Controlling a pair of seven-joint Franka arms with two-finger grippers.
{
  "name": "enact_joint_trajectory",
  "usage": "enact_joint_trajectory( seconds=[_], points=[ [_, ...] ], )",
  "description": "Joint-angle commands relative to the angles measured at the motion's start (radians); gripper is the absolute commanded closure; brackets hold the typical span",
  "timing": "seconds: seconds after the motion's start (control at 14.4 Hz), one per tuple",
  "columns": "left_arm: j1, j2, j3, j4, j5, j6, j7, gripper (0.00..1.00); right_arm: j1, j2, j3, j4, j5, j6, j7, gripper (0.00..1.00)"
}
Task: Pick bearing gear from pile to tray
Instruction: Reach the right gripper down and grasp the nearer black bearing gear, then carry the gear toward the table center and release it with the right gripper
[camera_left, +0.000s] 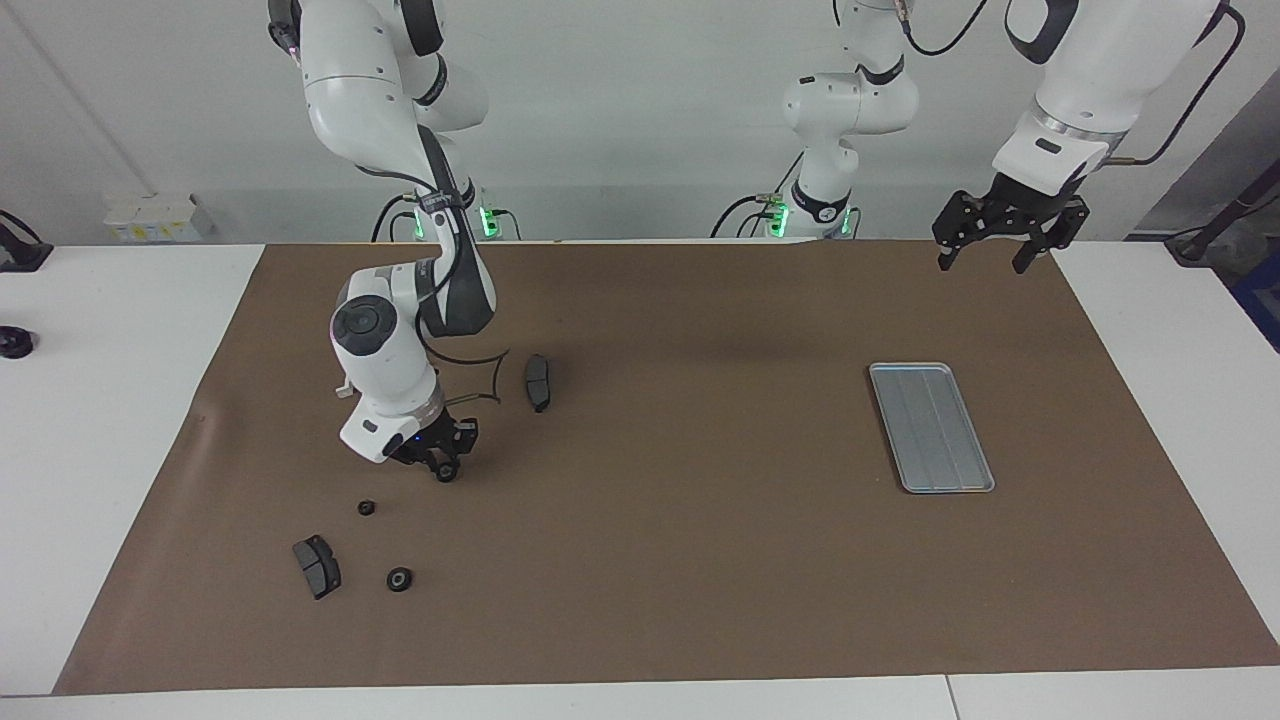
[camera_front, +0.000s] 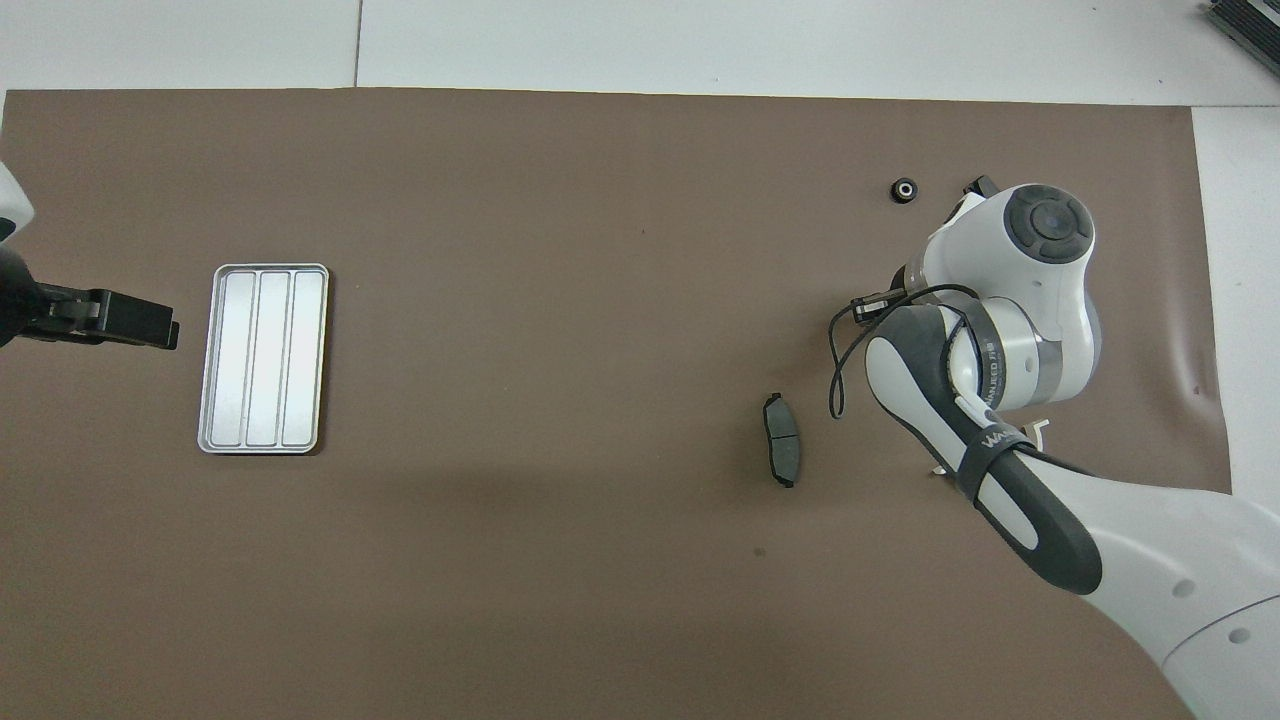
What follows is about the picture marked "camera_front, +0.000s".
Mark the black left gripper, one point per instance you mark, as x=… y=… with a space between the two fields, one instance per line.
x=25 y=305

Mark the black bearing gear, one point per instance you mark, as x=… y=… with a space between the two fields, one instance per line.
x=905 y=190

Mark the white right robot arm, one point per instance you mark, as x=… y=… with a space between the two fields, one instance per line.
x=1040 y=330

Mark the silver metal tray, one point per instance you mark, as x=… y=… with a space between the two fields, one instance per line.
x=262 y=360

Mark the brown table mat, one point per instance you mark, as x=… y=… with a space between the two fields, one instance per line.
x=550 y=300

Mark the slim dark brake pad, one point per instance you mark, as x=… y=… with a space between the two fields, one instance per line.
x=782 y=440

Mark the wide dark brake pad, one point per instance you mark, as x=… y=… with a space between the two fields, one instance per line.
x=982 y=186

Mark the dark ribbed metal object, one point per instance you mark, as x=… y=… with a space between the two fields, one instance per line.
x=1250 y=25

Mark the white curved plastic bracket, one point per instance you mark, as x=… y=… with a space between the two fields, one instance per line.
x=1038 y=432

